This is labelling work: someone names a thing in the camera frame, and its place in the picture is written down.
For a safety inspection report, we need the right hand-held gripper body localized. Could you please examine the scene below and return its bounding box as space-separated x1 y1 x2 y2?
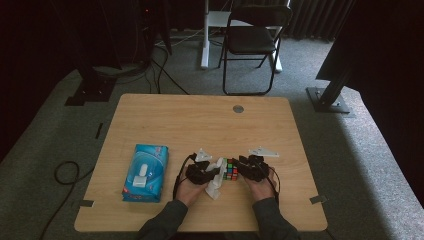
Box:
238 145 281 183

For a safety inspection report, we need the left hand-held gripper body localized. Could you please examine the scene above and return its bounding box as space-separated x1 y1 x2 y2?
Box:
184 147 213 186

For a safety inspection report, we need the multicoloured puzzle cube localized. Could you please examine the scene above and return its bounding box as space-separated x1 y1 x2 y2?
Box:
222 157 240 182

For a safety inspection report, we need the white tissue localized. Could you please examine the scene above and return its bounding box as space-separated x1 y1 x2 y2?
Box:
204 156 227 201

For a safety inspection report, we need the blue tissue packet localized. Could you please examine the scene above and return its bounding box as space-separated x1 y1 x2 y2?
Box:
121 143 170 203

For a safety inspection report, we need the person's right hand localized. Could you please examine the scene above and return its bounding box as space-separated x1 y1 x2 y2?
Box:
243 165 278 203

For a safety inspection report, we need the person's left hand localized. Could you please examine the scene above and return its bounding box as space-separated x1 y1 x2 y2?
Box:
174 174 210 208

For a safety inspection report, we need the black metal stand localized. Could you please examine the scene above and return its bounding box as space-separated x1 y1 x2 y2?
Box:
305 0 355 115

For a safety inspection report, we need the black folding chair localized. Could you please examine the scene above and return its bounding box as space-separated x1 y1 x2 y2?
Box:
218 4 294 97

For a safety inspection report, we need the dark curtain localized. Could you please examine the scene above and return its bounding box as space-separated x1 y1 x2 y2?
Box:
286 0 355 42

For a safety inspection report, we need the left hand-held gripper cable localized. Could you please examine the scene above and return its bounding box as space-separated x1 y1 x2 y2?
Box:
172 152 198 201

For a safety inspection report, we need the hand-held gripper cable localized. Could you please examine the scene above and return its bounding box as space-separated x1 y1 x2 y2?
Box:
172 152 198 201
266 165 282 206

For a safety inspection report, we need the right hand-held gripper cable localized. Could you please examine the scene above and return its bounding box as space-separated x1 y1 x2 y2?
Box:
266 165 282 206

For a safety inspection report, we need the bundle of black cables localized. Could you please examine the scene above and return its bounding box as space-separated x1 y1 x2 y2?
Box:
116 43 190 96

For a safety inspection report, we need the white desk frame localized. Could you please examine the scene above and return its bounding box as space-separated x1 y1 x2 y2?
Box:
200 0 284 74

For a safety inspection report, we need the black floor cable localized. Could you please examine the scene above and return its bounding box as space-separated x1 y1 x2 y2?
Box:
37 160 96 240

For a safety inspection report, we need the black stand with base plate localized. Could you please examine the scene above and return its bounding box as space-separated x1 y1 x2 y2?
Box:
64 0 123 107

